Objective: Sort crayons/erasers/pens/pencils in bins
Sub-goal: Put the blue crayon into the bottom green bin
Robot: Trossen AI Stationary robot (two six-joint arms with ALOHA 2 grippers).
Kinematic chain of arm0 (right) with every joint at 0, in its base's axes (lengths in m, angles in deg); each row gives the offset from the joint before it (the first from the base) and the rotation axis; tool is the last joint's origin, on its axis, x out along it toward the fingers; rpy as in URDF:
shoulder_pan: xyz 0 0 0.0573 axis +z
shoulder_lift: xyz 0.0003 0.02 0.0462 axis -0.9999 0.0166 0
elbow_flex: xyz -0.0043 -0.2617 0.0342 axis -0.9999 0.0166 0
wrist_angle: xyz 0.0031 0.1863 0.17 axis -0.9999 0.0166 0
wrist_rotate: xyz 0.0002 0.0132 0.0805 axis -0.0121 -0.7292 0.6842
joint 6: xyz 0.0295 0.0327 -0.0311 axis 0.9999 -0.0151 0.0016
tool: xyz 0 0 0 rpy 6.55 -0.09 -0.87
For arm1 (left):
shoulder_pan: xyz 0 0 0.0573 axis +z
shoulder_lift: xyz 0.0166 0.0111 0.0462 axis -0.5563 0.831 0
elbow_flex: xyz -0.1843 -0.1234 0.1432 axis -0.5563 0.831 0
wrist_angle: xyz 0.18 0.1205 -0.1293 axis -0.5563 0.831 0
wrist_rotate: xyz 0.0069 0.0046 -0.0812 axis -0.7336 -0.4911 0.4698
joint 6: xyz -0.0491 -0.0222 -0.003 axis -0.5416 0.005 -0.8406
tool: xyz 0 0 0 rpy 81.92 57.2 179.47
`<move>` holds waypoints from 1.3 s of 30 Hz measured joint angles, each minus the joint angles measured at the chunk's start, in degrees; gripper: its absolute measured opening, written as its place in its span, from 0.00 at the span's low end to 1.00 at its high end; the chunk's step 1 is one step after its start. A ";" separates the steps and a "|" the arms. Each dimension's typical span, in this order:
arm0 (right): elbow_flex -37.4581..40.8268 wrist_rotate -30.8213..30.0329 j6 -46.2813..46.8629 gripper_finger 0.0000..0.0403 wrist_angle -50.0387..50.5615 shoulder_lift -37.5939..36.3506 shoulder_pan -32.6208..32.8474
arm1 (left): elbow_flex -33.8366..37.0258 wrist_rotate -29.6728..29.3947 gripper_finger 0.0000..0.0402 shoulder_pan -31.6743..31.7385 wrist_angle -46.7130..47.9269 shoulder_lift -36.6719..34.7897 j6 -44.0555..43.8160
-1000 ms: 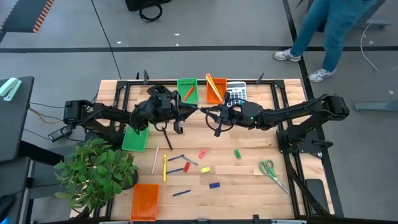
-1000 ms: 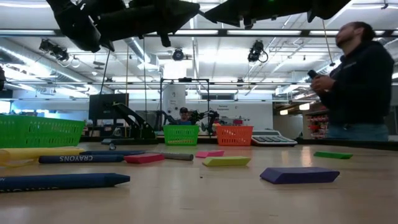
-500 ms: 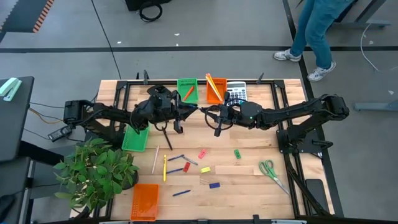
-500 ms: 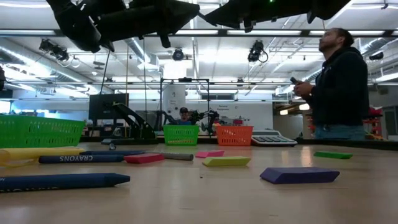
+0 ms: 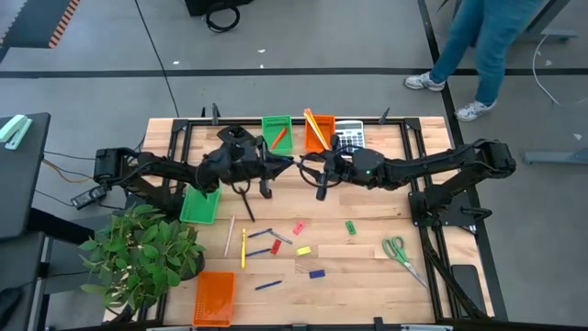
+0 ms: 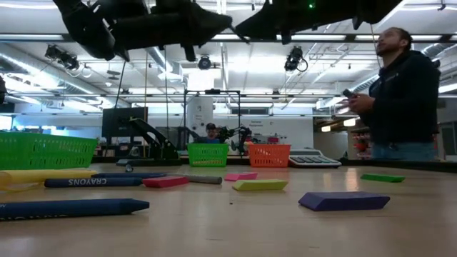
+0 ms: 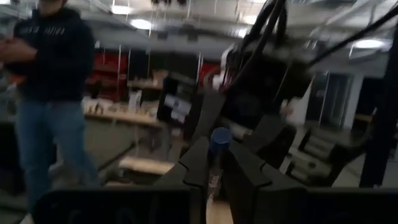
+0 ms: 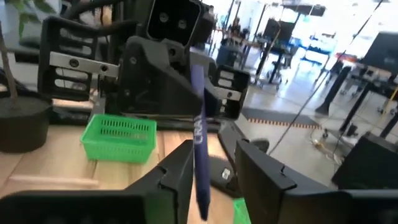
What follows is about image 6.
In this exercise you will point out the green plastic basket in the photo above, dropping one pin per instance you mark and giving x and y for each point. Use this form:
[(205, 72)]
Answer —
[(208, 155), (46, 151)]

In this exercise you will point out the shelf with red bins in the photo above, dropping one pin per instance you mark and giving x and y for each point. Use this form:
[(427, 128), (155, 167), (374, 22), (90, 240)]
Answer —
[(360, 146)]

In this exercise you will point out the black background robot arm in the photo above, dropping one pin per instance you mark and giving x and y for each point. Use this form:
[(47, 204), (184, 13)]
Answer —
[(233, 137)]

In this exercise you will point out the red eraser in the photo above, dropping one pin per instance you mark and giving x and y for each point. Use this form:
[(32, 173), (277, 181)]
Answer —
[(166, 182)]

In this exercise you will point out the black monitor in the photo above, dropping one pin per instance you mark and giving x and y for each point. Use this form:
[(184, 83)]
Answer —
[(121, 121)]

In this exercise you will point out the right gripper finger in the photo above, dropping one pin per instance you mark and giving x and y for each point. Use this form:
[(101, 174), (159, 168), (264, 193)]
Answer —
[(264, 23)]

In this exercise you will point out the blue-purple eraser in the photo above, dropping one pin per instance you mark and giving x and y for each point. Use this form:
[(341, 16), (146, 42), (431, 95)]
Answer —
[(342, 201)]

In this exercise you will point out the grey crayon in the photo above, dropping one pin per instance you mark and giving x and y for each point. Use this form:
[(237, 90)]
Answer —
[(203, 179)]

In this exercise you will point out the orange plastic basket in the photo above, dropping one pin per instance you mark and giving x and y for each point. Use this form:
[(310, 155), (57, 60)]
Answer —
[(269, 155)]

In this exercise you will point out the pink eraser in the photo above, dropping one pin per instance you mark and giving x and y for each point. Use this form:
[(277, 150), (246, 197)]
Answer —
[(241, 176)]

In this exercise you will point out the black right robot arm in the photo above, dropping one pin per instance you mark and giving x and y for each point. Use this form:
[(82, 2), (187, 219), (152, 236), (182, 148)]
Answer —
[(378, 9)]

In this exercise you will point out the black ceiling camera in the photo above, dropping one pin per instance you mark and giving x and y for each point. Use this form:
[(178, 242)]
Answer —
[(62, 57), (204, 63), (294, 57)]

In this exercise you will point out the green eraser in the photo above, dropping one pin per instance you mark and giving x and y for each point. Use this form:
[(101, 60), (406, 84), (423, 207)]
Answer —
[(382, 178)]

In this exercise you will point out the person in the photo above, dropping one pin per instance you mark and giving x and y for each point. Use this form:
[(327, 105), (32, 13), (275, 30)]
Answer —
[(210, 133), (403, 100)]

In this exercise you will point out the black overhead frame bar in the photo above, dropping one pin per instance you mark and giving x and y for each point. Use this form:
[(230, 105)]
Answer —
[(350, 37)]

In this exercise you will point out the white pillar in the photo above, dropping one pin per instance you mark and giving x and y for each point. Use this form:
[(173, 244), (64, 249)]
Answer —
[(200, 114)]

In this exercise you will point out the grey desk calculator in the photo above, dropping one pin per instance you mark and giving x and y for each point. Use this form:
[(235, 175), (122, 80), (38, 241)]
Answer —
[(310, 158)]

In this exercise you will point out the person's phone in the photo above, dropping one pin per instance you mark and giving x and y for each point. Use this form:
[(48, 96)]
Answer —
[(348, 93)]

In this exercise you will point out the blue crayon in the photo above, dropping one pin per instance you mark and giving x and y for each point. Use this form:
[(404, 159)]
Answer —
[(71, 208), (93, 182), (128, 175)]

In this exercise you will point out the yellow eraser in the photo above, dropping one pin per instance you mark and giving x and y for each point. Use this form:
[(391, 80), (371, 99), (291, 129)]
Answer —
[(260, 184)]

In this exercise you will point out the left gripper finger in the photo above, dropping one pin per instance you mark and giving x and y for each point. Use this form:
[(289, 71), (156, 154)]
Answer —
[(210, 26)]

